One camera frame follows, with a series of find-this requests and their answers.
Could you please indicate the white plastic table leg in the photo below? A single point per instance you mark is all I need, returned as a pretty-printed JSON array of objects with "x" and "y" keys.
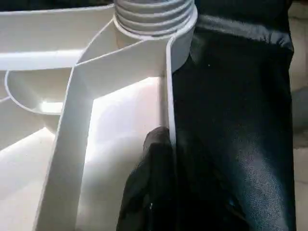
[{"x": 154, "y": 17}]

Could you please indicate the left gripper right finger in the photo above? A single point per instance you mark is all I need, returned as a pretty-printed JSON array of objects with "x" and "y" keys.
[{"x": 207, "y": 192}]

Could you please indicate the white plastic table top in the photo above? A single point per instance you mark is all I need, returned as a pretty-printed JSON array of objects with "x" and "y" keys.
[{"x": 115, "y": 120}]

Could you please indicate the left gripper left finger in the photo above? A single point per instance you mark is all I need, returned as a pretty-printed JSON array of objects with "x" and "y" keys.
[{"x": 147, "y": 187}]

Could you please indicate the black work mat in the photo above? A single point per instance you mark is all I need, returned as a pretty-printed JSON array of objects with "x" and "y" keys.
[{"x": 240, "y": 96}]

